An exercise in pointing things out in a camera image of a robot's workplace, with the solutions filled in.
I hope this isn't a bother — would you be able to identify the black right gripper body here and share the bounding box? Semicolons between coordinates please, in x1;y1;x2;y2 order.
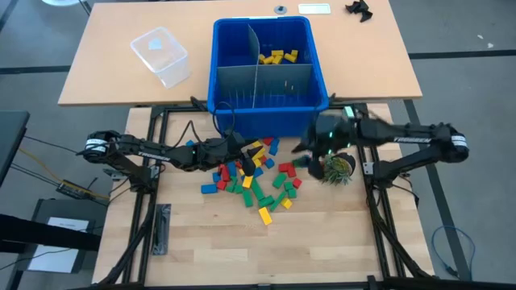
308;114;360;156

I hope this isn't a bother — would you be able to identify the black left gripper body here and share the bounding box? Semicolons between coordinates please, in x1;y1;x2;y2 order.
193;136;248;170

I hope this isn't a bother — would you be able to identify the large blue plastic bin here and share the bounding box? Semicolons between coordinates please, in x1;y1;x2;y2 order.
207;15;330;140

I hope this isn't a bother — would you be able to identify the clear plastic block box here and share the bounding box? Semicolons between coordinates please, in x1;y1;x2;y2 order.
129;26;190;89

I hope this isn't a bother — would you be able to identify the artificial succulent in black pot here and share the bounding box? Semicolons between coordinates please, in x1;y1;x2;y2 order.
320;152;358;187

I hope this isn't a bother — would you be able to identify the black strip packet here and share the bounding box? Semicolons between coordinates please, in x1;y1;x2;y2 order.
151;203;173;257

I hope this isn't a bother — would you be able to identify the white rectangular block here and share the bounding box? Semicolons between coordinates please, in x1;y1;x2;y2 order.
298;2;332;16

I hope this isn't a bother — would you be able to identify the black plastic clamp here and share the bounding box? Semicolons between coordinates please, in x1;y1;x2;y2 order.
345;0;375;23

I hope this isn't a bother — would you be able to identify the small black electronics board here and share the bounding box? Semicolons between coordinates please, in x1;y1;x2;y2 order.
56;180;96;201

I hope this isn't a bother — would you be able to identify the black flat case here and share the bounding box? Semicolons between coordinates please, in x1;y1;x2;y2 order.
18;197;102;275

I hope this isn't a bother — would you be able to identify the white paper sheet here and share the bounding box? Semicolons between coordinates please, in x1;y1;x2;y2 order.
27;216;90;274

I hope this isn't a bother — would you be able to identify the dark flat screen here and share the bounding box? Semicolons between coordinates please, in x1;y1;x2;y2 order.
0;110;31;189

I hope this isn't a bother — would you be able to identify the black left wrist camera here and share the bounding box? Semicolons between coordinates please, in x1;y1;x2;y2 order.
223;130;247;151

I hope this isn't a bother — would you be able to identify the blue cable loop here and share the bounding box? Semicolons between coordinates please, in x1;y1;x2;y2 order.
430;224;477;280

